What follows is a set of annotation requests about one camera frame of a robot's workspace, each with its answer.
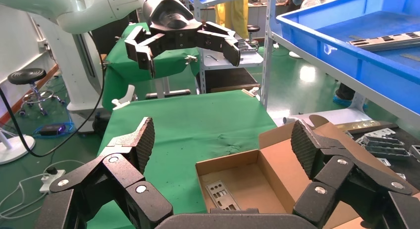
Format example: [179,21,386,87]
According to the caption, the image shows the black round stool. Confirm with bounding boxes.
[7,68,66,117]

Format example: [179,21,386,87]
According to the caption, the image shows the perforated metal shelf upright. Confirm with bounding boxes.
[260,0,278,111]

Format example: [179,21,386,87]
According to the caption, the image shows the stack of metal IO plates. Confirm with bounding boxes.
[348,31,420,53]

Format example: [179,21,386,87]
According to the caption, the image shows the white power strip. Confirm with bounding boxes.
[39,167,66,194]

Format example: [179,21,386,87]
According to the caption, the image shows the small black background stool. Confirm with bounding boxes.
[246,24,261,41]

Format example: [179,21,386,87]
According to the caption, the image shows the open cardboard box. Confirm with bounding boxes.
[195,114,420,229]

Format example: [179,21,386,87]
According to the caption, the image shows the black box with blue light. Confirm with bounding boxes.
[39,123,67,137]

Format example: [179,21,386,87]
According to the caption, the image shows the green cloth on background table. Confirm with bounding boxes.
[102,22,202,112]

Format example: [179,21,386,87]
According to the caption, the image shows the white plastic clamp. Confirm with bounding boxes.
[110,84,138,111]

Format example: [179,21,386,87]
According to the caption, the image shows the legs with blue shoe covers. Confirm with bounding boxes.
[333,83,368,108]

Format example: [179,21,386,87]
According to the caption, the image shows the black floor cable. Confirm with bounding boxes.
[0,32,106,159]

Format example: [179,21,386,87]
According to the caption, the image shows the white round stand base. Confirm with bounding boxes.
[0,128,36,165]

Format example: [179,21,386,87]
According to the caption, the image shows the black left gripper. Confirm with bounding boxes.
[124,0,243,79]

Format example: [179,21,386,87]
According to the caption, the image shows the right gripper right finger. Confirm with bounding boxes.
[290,119,420,229]

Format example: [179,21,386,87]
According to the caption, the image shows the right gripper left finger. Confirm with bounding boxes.
[34,116,174,229]

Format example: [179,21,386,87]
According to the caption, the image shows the single metal IO plate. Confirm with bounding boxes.
[206,180,243,212]

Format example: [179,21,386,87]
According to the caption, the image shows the blue plastic tray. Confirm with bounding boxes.
[275,0,420,116]

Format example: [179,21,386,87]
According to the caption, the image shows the dark tray with brass rim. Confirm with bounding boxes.
[334,120,420,189]

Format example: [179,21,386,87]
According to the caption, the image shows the grey background shelf rack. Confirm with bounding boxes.
[184,0,267,94]

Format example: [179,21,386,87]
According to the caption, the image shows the white round fan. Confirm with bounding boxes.
[300,0,320,10]

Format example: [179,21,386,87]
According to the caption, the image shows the white robot torso column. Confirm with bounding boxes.
[31,14,110,125]

